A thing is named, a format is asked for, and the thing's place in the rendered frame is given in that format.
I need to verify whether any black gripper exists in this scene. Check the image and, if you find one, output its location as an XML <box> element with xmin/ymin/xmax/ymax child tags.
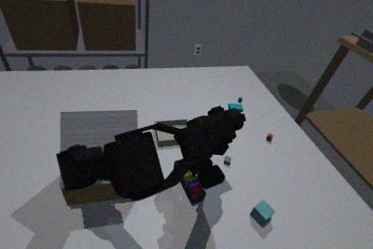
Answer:
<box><xmin>189</xmin><ymin>158</ymin><xmax>225</xmax><ymax>189</ymax></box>

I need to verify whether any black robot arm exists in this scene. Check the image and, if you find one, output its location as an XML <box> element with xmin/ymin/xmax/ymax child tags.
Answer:
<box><xmin>56</xmin><ymin>105</ymin><xmax>246</xmax><ymax>201</ymax></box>

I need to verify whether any teal cube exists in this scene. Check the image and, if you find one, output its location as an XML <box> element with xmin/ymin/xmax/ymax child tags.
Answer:
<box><xmin>228</xmin><ymin>104</ymin><xmax>243</xmax><ymax>112</ymax></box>
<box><xmin>250</xmin><ymin>200</ymin><xmax>275</xmax><ymax>227</ymax></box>

